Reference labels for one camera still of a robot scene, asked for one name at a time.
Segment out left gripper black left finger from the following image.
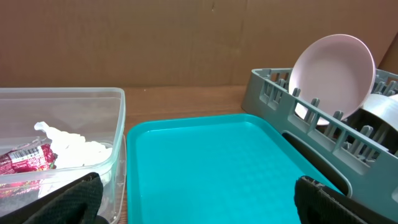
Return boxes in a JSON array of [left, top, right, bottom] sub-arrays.
[[1, 172, 104, 224]]

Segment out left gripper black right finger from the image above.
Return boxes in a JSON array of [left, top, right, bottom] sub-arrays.
[[294, 175, 397, 224]]

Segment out white tissue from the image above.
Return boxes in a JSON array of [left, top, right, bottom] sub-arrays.
[[34, 121, 113, 187]]

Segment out red snack wrapper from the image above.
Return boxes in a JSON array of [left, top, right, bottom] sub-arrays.
[[1, 144, 58, 199]]

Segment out grey bowl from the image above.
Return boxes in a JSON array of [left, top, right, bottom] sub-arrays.
[[361, 94, 397, 131]]

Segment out large pink plate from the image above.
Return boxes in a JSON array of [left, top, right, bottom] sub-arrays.
[[289, 34, 376, 119]]

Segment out grey dishwasher rack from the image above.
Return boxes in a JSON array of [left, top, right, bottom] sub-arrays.
[[242, 68, 397, 220]]

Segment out teal serving tray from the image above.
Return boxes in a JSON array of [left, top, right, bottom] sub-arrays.
[[126, 114, 329, 224]]

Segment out clear plastic bin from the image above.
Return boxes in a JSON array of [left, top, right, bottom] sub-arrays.
[[1, 88, 126, 223]]

